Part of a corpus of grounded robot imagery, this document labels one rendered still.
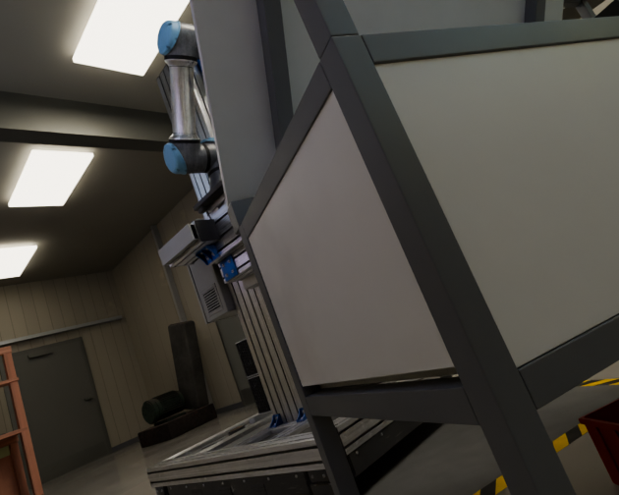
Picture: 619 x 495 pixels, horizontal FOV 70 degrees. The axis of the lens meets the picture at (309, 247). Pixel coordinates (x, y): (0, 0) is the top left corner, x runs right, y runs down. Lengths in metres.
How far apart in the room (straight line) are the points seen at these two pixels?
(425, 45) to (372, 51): 0.08
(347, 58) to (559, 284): 0.34
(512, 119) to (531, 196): 0.11
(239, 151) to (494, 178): 0.66
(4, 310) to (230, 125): 8.51
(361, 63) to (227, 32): 0.57
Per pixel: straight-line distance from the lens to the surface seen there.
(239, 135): 1.06
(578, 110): 0.72
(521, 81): 0.68
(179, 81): 1.76
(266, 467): 1.68
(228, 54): 1.05
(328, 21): 0.56
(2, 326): 9.28
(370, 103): 0.50
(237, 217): 1.03
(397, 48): 0.58
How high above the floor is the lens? 0.50
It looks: 12 degrees up
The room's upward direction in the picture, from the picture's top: 22 degrees counter-clockwise
